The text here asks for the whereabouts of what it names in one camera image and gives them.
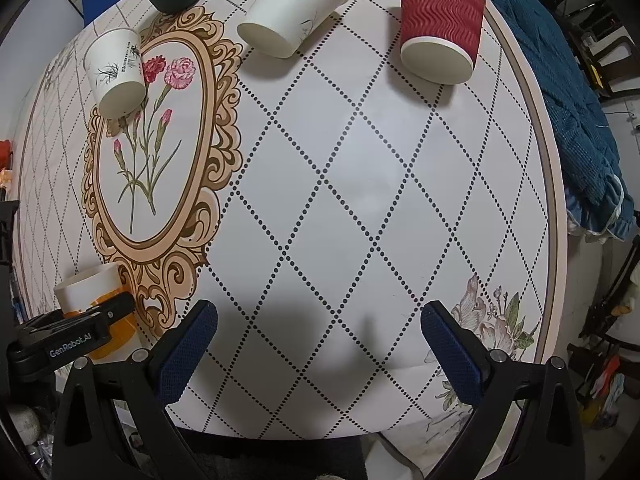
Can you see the white paper cup right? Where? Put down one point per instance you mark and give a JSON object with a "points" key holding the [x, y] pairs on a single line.
{"points": [[277, 28]]}

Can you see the teal quilted blanket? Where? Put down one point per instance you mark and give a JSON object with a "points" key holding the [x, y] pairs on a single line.
{"points": [[597, 199]]}

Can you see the red corrugated paper cup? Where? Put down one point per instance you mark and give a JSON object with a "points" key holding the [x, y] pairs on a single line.
{"points": [[440, 39]]}

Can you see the white paper cup left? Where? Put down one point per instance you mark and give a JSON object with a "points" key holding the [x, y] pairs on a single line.
{"points": [[113, 64]]}

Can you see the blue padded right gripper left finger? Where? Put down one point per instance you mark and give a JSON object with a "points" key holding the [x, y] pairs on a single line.
{"points": [[89, 442]]}

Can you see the orange and white paper cup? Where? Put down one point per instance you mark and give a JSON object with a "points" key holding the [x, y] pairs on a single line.
{"points": [[87, 289]]}

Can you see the patterned floral tablecloth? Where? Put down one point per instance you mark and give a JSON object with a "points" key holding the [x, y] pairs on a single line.
{"points": [[318, 202]]}

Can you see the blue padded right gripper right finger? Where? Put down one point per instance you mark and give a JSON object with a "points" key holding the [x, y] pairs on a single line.
{"points": [[547, 442]]}

